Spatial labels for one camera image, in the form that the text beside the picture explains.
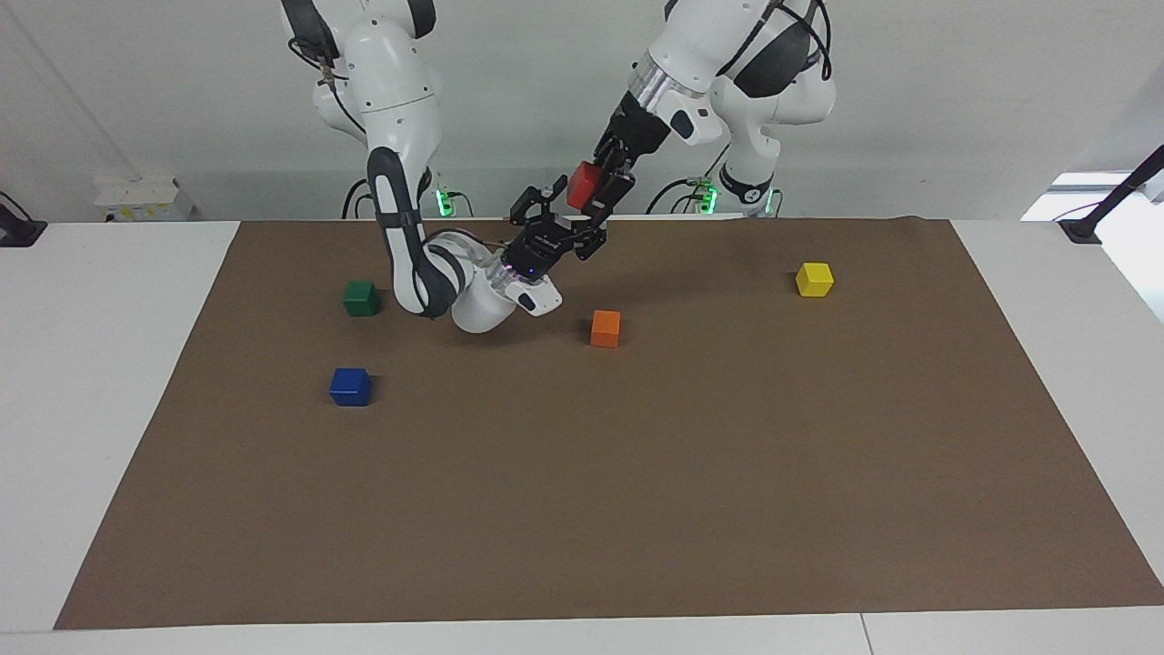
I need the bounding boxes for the red block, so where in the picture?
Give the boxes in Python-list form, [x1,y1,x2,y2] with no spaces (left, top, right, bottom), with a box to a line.
[567,161,604,211]

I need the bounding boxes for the white box with yellow labels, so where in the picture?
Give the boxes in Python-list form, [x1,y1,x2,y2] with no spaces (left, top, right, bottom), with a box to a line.
[94,176,197,223]

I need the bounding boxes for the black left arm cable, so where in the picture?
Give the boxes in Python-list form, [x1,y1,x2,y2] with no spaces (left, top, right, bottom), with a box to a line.
[727,0,834,85]

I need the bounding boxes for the black table clamp mount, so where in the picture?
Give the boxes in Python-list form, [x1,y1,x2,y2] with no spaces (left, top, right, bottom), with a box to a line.
[0,191,48,248]
[1059,146,1164,245]

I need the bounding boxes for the blue block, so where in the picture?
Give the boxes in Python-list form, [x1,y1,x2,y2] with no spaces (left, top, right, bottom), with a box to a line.
[329,367,373,408]

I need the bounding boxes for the brown table mat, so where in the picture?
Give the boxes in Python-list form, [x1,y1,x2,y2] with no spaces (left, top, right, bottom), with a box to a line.
[53,217,1164,630]

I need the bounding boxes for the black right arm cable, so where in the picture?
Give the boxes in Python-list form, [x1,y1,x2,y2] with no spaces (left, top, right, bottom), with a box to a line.
[288,36,367,137]

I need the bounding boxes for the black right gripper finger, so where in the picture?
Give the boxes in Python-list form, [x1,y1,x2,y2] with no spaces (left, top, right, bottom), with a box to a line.
[508,181,570,229]
[567,217,609,264]

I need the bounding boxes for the black base cable bundle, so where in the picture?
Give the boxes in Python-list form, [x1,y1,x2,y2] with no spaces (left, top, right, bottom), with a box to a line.
[647,144,734,217]
[342,176,377,220]

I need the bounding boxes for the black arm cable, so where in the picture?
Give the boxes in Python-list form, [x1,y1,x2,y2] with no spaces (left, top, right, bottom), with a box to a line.
[727,0,834,85]
[288,36,367,137]

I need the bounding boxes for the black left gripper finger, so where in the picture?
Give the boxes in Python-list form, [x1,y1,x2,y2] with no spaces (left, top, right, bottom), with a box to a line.
[590,168,637,222]

